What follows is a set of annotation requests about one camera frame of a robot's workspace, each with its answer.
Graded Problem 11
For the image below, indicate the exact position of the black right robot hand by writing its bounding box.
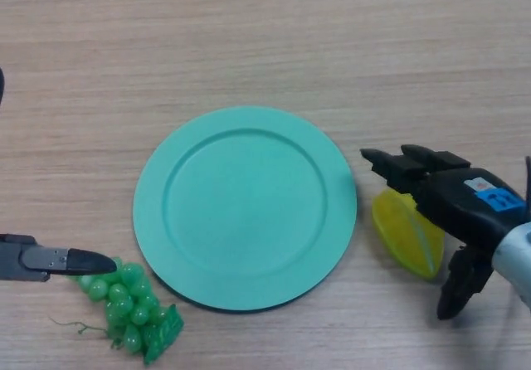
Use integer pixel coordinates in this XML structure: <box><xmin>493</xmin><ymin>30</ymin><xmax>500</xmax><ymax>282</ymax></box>
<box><xmin>359</xmin><ymin>144</ymin><xmax>526</xmax><ymax>321</ymax></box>

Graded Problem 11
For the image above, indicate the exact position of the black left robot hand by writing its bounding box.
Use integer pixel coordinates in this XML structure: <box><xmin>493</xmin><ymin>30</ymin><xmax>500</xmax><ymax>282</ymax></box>
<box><xmin>0</xmin><ymin>69</ymin><xmax>118</xmax><ymax>283</ymax></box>

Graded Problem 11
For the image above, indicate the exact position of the yellow starfruit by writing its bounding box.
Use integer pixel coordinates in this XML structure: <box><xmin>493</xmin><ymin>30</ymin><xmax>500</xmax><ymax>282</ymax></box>
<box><xmin>371</xmin><ymin>189</ymin><xmax>446</xmax><ymax>280</ymax></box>

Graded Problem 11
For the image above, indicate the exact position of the green round plate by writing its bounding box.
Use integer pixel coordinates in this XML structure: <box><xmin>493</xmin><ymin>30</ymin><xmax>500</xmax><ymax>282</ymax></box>
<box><xmin>132</xmin><ymin>105</ymin><xmax>358</xmax><ymax>314</ymax></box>

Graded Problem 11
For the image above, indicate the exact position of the green grape bunch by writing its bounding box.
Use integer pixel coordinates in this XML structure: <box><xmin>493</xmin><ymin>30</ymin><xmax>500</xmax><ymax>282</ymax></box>
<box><xmin>49</xmin><ymin>256</ymin><xmax>185</xmax><ymax>366</ymax></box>

